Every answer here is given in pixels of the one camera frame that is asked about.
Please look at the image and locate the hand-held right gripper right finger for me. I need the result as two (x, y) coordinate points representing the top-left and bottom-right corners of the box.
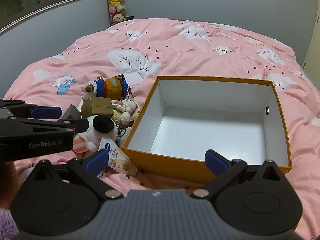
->
(190, 149), (286, 201)

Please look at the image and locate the column of plush toys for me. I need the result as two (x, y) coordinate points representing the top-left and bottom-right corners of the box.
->
(107, 0), (127, 26)

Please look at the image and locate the small gold box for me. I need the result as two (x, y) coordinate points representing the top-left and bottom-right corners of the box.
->
(80, 96), (114, 118)

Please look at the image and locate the brown sailor bear plush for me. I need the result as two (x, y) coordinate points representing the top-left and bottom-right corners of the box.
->
(81, 74), (132, 101)

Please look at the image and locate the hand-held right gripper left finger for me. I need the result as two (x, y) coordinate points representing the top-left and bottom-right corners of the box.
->
(29, 149), (124, 202)

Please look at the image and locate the person's left forearm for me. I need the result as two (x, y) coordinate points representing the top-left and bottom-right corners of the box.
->
(0, 161), (20, 240)

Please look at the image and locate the cream crochet bunny doll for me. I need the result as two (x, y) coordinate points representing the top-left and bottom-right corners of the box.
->
(111, 97), (140, 126)

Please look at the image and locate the cream wardrobe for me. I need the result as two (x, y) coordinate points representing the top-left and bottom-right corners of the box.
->
(301, 15), (320, 69)

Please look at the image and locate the dark grey small box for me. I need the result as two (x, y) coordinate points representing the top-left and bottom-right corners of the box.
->
(61, 104), (82, 120)

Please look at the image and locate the cream lotion tube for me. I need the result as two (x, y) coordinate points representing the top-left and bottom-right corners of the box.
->
(97, 138), (137, 177)

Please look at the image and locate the orange cardboard box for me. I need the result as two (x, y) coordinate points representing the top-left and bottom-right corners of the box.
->
(121, 75), (292, 183)

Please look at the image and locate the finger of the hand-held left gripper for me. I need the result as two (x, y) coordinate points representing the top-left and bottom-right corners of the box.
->
(0, 118), (90, 139)
(0, 99), (63, 120)

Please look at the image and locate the pink printed blanket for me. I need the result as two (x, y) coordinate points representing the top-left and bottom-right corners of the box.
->
(4, 17), (320, 240)

